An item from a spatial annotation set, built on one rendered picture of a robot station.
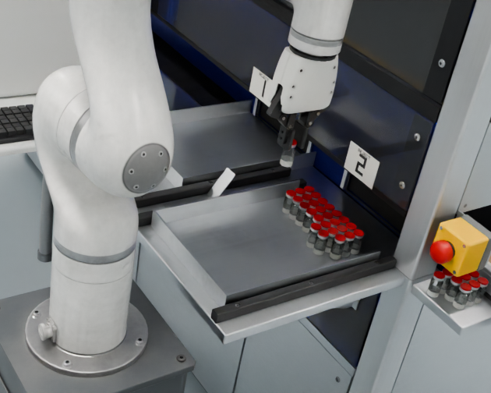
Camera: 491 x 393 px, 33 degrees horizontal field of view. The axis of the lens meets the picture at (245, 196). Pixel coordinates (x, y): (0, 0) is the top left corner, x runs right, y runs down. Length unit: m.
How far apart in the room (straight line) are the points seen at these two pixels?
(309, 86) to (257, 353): 0.92
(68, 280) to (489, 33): 0.74
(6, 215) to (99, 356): 1.84
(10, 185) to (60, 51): 1.23
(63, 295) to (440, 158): 0.67
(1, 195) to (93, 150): 2.17
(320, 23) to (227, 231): 0.49
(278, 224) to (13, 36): 0.82
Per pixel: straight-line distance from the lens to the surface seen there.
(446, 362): 1.89
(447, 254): 1.44
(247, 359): 2.10
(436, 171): 1.46
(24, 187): 3.24
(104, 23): 1.00
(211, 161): 1.77
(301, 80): 1.29
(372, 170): 1.57
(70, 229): 1.15
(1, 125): 1.94
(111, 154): 1.02
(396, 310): 1.61
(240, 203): 1.63
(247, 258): 1.50
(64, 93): 1.11
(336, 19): 1.26
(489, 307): 1.57
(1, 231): 3.01
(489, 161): 1.51
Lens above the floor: 1.77
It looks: 32 degrees down
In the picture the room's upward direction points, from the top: 11 degrees clockwise
